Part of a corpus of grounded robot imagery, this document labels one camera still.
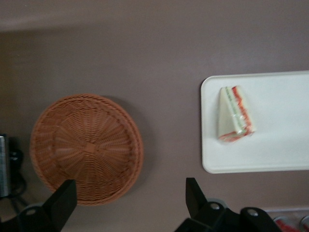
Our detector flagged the clear acrylic bottle rack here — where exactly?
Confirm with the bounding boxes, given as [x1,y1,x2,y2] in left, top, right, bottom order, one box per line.
[263,206,309,232]

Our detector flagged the triangle sandwich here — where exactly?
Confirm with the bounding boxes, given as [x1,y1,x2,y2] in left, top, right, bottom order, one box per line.
[218,85,256,144]

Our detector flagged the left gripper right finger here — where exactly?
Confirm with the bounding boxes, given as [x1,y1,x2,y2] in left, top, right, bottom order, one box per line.
[173,177,242,232]

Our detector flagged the brown round wicker basket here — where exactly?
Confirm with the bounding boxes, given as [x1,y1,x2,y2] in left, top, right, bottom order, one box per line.
[29,93,145,206]

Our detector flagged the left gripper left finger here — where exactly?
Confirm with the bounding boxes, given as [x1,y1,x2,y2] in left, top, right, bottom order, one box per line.
[16,178,78,232]

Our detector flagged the cream plastic tray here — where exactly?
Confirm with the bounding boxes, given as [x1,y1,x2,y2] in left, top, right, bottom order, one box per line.
[200,70,309,174]

